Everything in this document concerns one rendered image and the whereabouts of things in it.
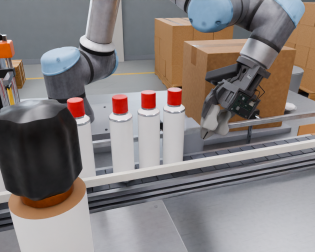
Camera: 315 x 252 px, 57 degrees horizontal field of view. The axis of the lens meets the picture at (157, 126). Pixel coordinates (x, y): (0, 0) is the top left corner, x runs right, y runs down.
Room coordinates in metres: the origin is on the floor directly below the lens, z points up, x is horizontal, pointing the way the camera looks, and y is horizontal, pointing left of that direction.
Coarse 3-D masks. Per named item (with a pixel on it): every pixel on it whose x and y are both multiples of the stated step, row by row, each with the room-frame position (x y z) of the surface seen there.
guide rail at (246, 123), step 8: (304, 112) 0.79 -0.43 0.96; (312, 112) 0.79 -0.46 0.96; (248, 120) 0.73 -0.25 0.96; (256, 120) 0.74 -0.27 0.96; (264, 120) 0.74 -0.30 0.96; (272, 120) 0.75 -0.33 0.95; (280, 120) 0.76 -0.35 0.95; (184, 128) 0.68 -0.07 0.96; (192, 128) 0.68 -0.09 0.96; (136, 136) 0.64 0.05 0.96; (160, 136) 0.65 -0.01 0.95; (96, 144) 0.61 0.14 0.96; (104, 144) 0.61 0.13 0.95
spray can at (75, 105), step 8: (72, 104) 0.55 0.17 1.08; (80, 104) 0.55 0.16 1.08; (72, 112) 0.55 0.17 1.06; (80, 112) 0.55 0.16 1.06; (80, 120) 0.55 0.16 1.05; (88, 120) 0.56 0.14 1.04; (80, 128) 0.54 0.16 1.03; (88, 128) 0.56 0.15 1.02; (80, 136) 0.54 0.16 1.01; (88, 136) 0.55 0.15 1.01; (80, 144) 0.54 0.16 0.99; (88, 144) 0.55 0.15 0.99; (88, 152) 0.55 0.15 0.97; (88, 160) 0.55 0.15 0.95; (88, 168) 0.55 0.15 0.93; (80, 176) 0.54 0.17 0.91; (88, 176) 0.54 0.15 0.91
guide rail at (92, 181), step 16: (288, 144) 0.68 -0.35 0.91; (304, 144) 0.69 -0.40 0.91; (192, 160) 0.60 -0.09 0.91; (208, 160) 0.61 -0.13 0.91; (224, 160) 0.62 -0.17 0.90; (96, 176) 0.54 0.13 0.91; (112, 176) 0.54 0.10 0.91; (128, 176) 0.55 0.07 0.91; (144, 176) 0.56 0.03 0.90; (0, 192) 0.48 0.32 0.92
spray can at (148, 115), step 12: (144, 96) 0.60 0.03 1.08; (144, 108) 0.60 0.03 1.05; (156, 108) 0.61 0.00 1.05; (144, 120) 0.59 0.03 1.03; (156, 120) 0.60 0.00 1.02; (144, 132) 0.59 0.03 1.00; (156, 132) 0.60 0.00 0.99; (144, 144) 0.59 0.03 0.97; (156, 144) 0.60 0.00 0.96; (144, 156) 0.59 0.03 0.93; (156, 156) 0.60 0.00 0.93
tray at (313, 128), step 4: (304, 124) 0.91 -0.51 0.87; (308, 124) 0.91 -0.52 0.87; (312, 124) 0.91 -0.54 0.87; (300, 128) 0.90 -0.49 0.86; (304, 128) 0.91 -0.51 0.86; (308, 128) 0.91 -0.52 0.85; (312, 128) 0.92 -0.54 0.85; (300, 132) 0.90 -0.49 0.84; (304, 132) 0.91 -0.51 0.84; (308, 132) 0.91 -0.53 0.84; (312, 132) 0.92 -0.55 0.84
